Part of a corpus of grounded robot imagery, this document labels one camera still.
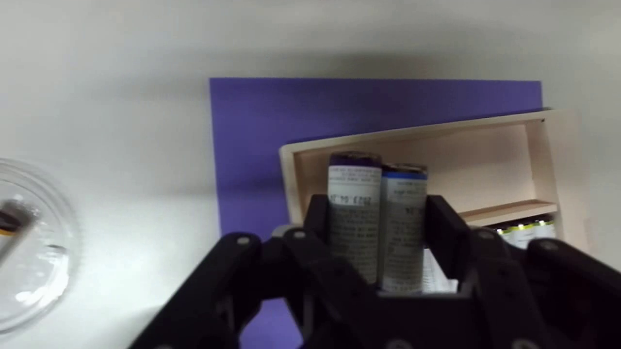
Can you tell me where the purple mat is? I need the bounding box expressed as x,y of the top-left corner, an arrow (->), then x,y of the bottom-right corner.
207,77 -> 543,349

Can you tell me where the dark blue cap bottle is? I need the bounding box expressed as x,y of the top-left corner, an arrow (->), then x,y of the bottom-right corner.
327,151 -> 382,283

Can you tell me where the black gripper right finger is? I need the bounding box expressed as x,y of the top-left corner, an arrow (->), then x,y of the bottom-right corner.
423,196 -> 621,349

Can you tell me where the clear plastic dish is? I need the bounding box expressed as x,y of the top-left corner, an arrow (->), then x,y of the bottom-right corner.
0,159 -> 81,337

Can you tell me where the wooden compartment tray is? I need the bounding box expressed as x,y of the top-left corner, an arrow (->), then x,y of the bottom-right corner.
277,107 -> 591,297

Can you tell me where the orange cap small bottle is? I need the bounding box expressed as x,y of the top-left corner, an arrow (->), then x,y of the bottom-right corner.
0,202 -> 36,258

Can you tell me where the row of white vials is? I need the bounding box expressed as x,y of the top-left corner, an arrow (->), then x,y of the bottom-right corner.
496,219 -> 556,250

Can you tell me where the light blue cap bottle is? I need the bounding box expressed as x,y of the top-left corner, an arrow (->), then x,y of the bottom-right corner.
380,163 -> 426,295

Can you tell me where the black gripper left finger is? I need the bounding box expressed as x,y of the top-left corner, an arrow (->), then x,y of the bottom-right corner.
129,194 -> 382,349

